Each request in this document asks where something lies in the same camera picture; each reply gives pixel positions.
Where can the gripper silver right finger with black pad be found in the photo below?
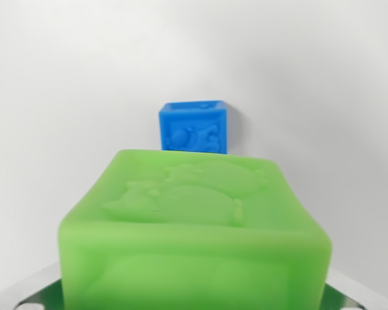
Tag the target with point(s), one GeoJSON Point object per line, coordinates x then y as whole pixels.
{"type": "Point", "coordinates": [359, 290]}

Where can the green embossed toy cube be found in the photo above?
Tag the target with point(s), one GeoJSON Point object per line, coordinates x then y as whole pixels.
{"type": "Point", "coordinates": [194, 232]}

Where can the blue embossed toy cube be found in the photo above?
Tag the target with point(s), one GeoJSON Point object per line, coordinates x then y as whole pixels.
{"type": "Point", "coordinates": [194, 129]}

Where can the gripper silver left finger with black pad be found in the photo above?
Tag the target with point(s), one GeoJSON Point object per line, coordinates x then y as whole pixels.
{"type": "Point", "coordinates": [38, 295]}

